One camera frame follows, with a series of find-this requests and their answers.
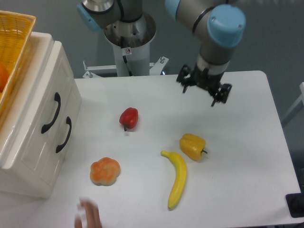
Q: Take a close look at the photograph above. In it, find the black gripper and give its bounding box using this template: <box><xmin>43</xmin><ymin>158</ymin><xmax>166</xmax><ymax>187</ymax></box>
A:
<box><xmin>176</xmin><ymin>64</ymin><xmax>232</xmax><ymax>107</ymax></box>

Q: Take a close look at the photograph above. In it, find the white top drawer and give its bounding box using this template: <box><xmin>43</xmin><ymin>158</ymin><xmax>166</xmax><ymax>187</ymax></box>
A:
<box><xmin>0</xmin><ymin>41</ymin><xmax>81</xmax><ymax>170</ymax></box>

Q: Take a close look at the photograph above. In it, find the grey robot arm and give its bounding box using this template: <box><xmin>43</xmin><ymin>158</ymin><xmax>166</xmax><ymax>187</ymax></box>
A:
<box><xmin>77</xmin><ymin>0</ymin><xmax>246</xmax><ymax>103</ymax></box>

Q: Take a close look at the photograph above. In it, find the white drawer cabinet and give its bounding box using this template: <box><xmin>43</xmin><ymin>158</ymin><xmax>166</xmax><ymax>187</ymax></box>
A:
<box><xmin>0</xmin><ymin>32</ymin><xmax>81</xmax><ymax>198</ymax></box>

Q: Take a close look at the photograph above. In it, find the blurred human hand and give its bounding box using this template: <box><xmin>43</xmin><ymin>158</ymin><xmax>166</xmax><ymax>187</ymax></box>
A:
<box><xmin>79</xmin><ymin>198</ymin><xmax>103</xmax><ymax>228</ymax></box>

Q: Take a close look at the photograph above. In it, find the yellow bell pepper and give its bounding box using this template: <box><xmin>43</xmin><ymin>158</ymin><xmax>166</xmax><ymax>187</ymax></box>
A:
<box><xmin>179</xmin><ymin>133</ymin><xmax>206</xmax><ymax>161</ymax></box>

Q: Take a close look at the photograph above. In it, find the red bell pepper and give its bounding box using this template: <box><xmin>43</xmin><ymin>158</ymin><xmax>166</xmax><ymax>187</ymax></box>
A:
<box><xmin>119</xmin><ymin>107</ymin><xmax>139</xmax><ymax>132</ymax></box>

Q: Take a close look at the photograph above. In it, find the yellow banana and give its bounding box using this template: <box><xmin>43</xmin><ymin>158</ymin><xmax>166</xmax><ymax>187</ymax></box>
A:
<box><xmin>161</xmin><ymin>151</ymin><xmax>187</xmax><ymax>210</ymax></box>

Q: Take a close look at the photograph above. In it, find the orange bread roll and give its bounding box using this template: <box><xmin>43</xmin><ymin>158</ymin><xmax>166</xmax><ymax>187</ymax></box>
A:
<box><xmin>90</xmin><ymin>157</ymin><xmax>121</xmax><ymax>186</ymax></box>

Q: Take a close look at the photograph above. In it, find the black device at edge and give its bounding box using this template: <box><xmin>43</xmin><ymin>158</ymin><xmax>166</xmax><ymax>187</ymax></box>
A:
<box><xmin>285</xmin><ymin>193</ymin><xmax>304</xmax><ymax>218</ymax></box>

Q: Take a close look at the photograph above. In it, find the yellow wicker basket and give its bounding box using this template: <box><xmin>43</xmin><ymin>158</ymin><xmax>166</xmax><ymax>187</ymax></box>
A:
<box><xmin>0</xmin><ymin>10</ymin><xmax>36</xmax><ymax>113</ymax></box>

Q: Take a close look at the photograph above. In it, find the orange fruit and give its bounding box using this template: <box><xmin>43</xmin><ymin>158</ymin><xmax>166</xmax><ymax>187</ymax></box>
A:
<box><xmin>0</xmin><ymin>62</ymin><xmax>10</xmax><ymax>93</ymax></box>

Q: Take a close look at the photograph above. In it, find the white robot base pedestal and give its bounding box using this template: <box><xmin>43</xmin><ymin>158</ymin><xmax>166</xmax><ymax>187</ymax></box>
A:
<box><xmin>83</xmin><ymin>12</ymin><xmax>169</xmax><ymax>78</ymax></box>

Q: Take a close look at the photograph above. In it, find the white frame at right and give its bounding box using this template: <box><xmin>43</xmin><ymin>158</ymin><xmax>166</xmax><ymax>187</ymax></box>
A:
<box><xmin>281</xmin><ymin>82</ymin><xmax>304</xmax><ymax>127</ymax></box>

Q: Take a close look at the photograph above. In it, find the black lower drawer handle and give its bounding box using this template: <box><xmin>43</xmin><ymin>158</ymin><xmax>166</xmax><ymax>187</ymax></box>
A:
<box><xmin>55</xmin><ymin>116</ymin><xmax>72</xmax><ymax>154</ymax></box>

